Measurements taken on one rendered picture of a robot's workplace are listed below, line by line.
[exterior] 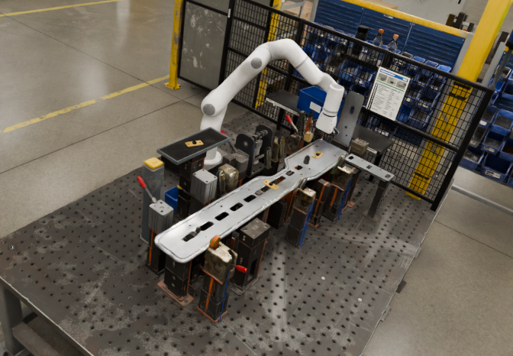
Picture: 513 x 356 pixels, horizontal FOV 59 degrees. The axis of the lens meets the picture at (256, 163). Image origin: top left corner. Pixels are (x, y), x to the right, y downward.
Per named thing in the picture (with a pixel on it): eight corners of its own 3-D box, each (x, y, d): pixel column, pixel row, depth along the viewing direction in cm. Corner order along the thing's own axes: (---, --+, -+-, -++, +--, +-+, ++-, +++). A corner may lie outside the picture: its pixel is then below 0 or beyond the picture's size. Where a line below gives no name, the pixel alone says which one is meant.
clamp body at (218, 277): (216, 328, 190) (228, 267, 171) (191, 308, 197) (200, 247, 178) (233, 314, 198) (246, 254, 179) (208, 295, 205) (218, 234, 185)
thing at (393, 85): (395, 123, 287) (412, 77, 271) (363, 108, 297) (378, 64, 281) (396, 121, 288) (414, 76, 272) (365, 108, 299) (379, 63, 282)
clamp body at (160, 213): (156, 279, 207) (161, 218, 188) (140, 265, 212) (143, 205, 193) (172, 268, 214) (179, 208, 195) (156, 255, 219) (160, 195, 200)
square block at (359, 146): (346, 194, 290) (363, 147, 271) (336, 189, 294) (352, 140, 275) (353, 189, 296) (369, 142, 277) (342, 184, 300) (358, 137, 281)
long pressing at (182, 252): (187, 270, 176) (187, 267, 175) (148, 239, 186) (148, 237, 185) (350, 154, 275) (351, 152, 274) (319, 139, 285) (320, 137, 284)
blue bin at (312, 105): (330, 127, 293) (336, 108, 286) (295, 107, 309) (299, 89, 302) (345, 121, 304) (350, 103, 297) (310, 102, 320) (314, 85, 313)
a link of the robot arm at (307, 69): (298, 60, 252) (333, 100, 258) (293, 69, 239) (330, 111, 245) (310, 50, 248) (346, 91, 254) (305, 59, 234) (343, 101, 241)
